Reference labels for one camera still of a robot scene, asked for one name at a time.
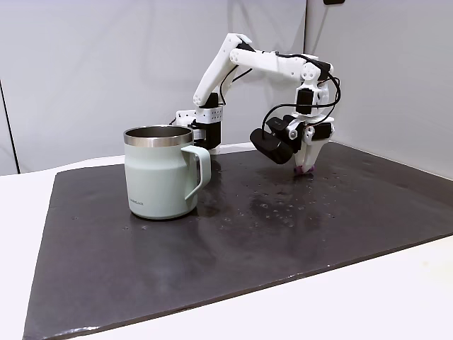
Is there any dark table mat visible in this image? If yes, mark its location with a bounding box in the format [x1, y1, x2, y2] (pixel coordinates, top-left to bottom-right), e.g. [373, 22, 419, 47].
[22, 140, 453, 340]

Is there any pale green steel mug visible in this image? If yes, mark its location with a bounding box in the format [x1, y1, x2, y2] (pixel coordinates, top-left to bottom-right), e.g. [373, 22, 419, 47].
[122, 124, 213, 222]

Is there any black camera box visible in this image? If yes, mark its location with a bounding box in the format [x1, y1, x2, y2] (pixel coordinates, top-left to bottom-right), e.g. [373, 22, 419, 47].
[249, 118, 295, 165]

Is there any black camera cable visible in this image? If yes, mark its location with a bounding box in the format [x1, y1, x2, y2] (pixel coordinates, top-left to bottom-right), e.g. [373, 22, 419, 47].
[260, 72, 343, 132]

